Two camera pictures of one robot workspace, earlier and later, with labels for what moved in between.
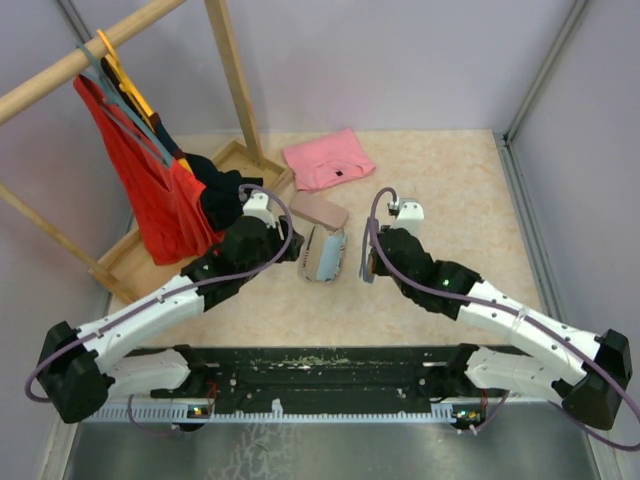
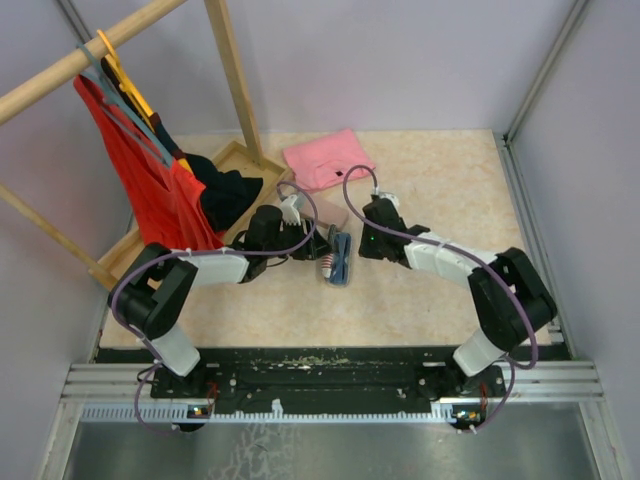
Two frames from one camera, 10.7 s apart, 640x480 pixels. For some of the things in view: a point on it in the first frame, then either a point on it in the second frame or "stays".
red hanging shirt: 167,199 stays
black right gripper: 384,228 → 365,249
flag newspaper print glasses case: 313,250 → 326,268
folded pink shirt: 328,161 stays
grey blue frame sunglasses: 368,261 → 341,259
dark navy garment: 221,188 stays
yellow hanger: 131,90 stays
